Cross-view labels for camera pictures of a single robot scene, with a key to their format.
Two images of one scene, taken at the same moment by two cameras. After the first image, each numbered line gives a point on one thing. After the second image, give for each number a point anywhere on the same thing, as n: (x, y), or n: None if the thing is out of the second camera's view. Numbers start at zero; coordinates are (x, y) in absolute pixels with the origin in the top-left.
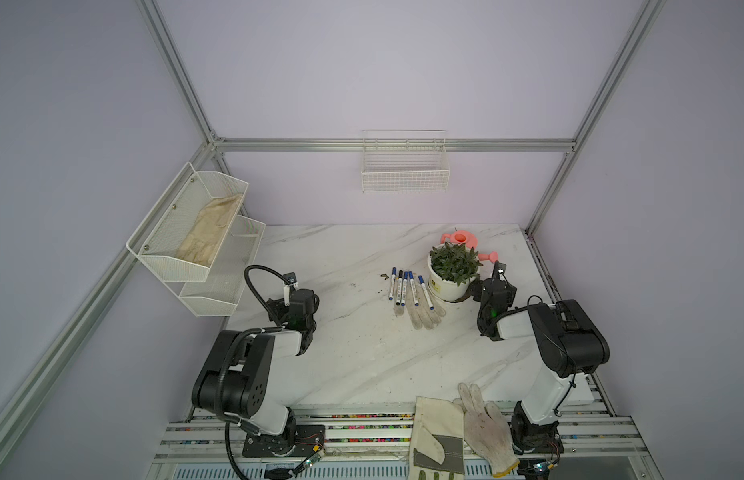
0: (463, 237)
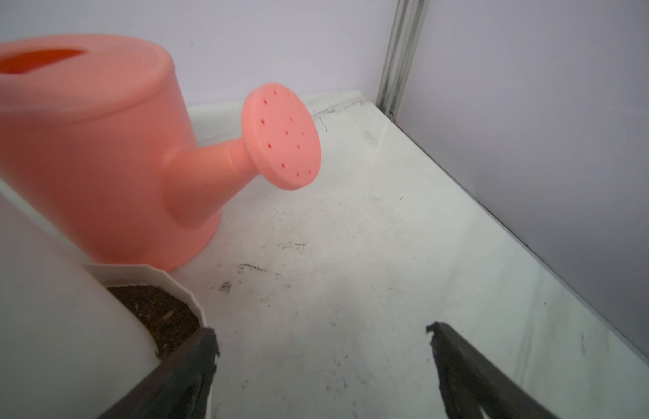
0: (88, 133)
